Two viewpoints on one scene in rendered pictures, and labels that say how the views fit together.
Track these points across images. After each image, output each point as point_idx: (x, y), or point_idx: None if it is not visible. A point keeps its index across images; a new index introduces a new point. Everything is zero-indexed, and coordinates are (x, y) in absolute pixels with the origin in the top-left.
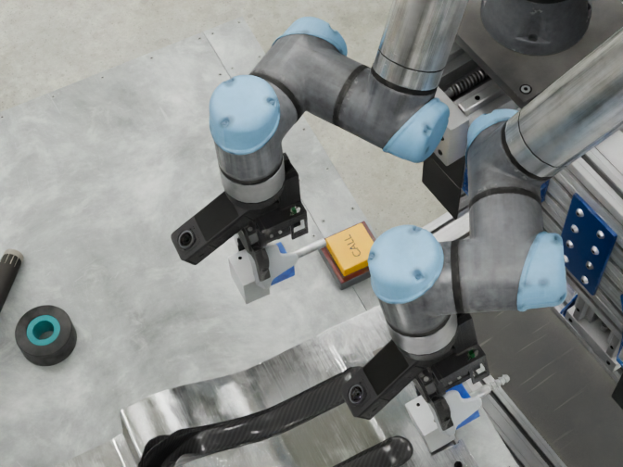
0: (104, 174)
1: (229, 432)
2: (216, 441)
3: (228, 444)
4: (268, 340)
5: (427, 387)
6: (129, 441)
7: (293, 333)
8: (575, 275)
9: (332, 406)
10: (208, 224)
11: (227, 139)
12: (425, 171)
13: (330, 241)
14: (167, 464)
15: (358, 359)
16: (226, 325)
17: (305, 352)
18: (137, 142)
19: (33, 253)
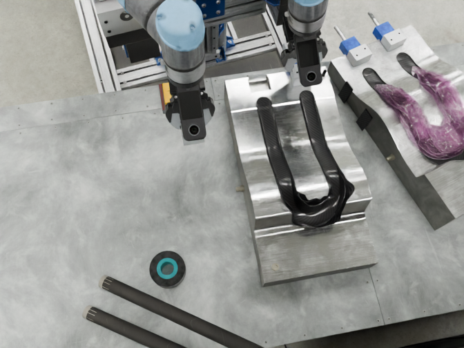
0: (63, 216)
1: (277, 169)
2: (284, 175)
3: (286, 170)
4: (210, 152)
5: (321, 41)
6: (266, 224)
7: (210, 139)
8: (212, 16)
9: (274, 119)
10: (192, 112)
11: (196, 37)
12: (131, 54)
13: (168, 101)
14: (299, 197)
15: (253, 99)
16: (193, 170)
17: (239, 123)
18: (48, 191)
19: (103, 269)
